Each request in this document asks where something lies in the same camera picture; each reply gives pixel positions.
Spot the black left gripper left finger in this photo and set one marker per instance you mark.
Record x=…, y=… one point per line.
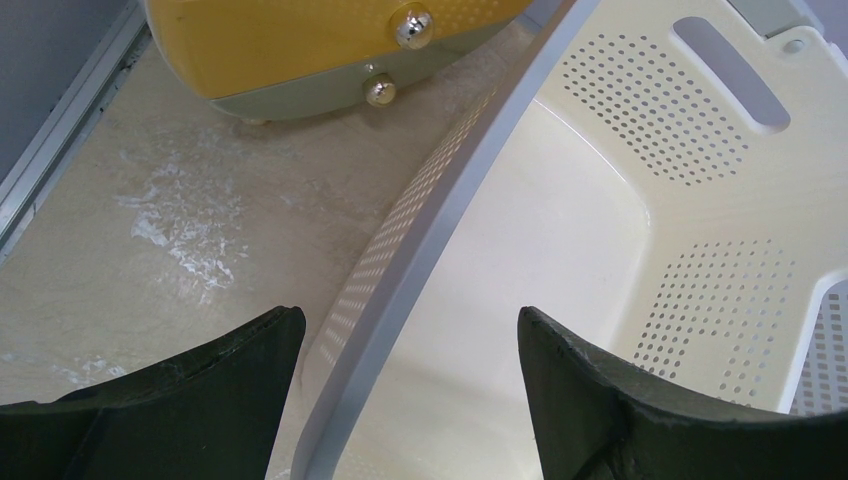
x=211, y=412

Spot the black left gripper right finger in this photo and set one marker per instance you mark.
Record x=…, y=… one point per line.
x=597, y=416

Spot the cream perforated storage basket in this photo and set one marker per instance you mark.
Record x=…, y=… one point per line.
x=666, y=179

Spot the white pastel drawer cabinet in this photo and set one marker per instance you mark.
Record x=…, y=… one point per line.
x=286, y=60

